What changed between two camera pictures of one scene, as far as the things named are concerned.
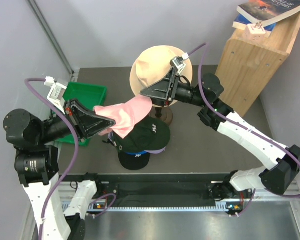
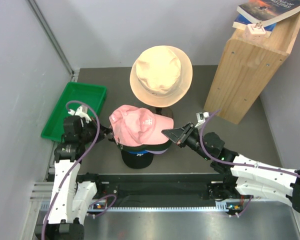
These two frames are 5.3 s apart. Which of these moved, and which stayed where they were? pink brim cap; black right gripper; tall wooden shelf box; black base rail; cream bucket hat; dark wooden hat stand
Moved: black right gripper; pink brim cap
Stayed: cream bucket hat; black base rail; dark wooden hat stand; tall wooden shelf box
